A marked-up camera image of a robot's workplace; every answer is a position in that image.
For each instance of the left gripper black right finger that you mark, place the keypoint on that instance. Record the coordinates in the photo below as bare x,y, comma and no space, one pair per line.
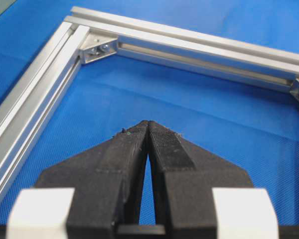
183,175

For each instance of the square aluminium extrusion frame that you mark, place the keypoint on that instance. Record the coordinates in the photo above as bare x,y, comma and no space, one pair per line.
88,36

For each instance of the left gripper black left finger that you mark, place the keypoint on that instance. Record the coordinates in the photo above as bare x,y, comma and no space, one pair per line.
108,182

